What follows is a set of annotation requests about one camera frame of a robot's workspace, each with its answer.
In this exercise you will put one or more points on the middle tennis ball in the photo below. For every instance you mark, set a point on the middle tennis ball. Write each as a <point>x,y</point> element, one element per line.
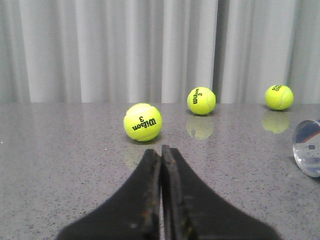
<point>279,97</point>

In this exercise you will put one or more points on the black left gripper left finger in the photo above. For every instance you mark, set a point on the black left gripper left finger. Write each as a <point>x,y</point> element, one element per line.
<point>132,213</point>

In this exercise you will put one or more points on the tennis ball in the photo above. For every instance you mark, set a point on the tennis ball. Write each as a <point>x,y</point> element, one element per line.
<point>201,101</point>
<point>142,122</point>
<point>279,97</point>

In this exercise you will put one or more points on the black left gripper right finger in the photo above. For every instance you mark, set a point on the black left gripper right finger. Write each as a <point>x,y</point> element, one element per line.
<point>193,211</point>

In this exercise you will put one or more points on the clear plastic tennis ball can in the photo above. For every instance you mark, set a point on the clear plastic tennis ball can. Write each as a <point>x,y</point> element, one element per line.
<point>306,147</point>

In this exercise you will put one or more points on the far left tennis ball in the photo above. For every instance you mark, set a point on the far left tennis ball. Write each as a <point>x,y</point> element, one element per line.
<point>142,122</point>

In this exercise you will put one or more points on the grey pleated curtain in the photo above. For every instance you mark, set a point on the grey pleated curtain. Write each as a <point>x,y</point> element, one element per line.
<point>90,51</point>

